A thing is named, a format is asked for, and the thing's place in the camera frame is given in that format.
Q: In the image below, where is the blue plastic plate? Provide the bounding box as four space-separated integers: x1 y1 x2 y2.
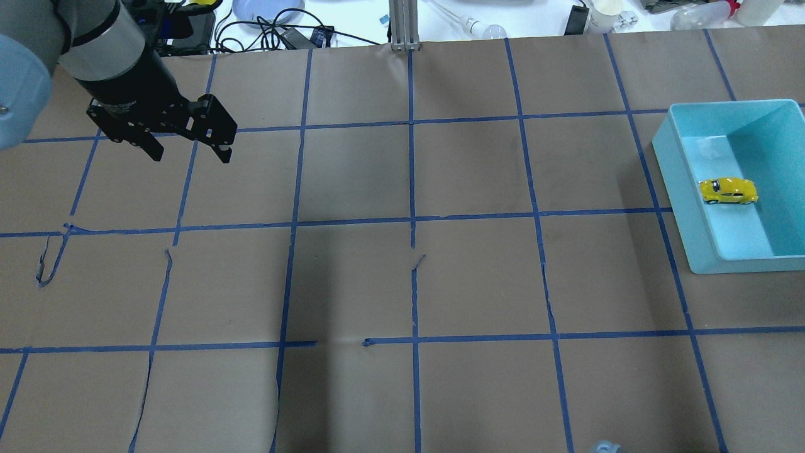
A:
231 0 305 24

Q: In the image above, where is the aluminium frame post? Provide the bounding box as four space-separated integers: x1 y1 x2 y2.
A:
388 0 421 52

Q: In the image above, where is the black power adapter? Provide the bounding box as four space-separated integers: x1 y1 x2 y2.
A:
164 2 219 55

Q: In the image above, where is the yellow toy beetle car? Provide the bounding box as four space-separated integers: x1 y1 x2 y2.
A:
698 177 759 204

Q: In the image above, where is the turquoise plastic storage bin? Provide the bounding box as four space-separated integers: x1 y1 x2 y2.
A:
652 99 804 274

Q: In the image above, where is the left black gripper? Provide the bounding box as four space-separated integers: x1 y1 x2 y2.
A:
77 46 238 164

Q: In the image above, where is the cream paper cup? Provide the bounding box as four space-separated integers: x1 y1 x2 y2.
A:
587 0 624 34

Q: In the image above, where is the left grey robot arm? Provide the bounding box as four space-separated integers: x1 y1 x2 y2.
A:
1 1 238 164

